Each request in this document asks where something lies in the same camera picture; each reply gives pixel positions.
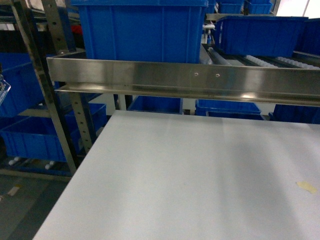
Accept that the yellow masking tape piece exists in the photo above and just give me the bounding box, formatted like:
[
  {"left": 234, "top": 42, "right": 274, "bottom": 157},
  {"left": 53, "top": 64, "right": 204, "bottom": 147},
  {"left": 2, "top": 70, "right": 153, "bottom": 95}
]
[{"left": 296, "top": 181, "right": 318, "bottom": 194}]

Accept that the steel rack upright post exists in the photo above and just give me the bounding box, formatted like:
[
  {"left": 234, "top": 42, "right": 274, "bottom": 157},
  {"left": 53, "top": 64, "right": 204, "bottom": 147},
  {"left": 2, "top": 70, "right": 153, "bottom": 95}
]
[{"left": 10, "top": 0, "right": 80, "bottom": 175}]

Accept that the blue bin upper centre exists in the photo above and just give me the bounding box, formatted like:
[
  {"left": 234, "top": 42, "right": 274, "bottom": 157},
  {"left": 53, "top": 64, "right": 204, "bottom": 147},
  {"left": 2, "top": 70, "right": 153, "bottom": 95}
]
[{"left": 213, "top": 15, "right": 308, "bottom": 57}]

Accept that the blue bin upper left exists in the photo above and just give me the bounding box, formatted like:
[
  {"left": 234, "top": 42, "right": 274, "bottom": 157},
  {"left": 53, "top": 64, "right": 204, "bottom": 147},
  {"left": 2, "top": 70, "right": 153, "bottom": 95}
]
[{"left": 71, "top": 0, "right": 209, "bottom": 64}]

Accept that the blue bin lower right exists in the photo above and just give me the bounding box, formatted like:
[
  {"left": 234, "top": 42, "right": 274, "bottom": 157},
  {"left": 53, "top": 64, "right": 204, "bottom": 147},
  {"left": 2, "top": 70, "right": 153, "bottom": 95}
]
[{"left": 268, "top": 104, "right": 320, "bottom": 125}]

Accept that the blue bin lower centre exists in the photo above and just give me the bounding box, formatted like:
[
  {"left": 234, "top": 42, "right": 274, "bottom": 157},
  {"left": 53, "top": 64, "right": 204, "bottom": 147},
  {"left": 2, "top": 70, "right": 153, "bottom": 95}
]
[{"left": 195, "top": 99, "right": 265, "bottom": 120}]

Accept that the blue bin lower centre-left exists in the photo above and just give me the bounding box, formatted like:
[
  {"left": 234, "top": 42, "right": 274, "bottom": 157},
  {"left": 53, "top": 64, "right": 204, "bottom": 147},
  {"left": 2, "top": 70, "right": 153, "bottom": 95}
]
[{"left": 127, "top": 95, "right": 183, "bottom": 115}]

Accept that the blue bin upper right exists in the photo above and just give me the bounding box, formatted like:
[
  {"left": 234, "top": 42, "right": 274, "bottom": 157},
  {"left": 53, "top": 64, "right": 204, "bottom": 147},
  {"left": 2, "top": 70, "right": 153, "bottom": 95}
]
[{"left": 294, "top": 18, "right": 320, "bottom": 56}]

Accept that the blue bin side rack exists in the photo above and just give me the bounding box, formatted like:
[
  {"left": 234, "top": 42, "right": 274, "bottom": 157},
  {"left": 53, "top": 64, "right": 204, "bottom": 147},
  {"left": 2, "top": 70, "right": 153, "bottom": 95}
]
[{"left": 0, "top": 102, "right": 108, "bottom": 163}]

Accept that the stainless steel shelf rail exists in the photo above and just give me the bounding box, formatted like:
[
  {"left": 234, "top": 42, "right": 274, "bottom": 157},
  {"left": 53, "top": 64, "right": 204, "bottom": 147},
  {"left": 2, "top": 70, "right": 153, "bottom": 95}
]
[{"left": 47, "top": 57, "right": 320, "bottom": 107}]

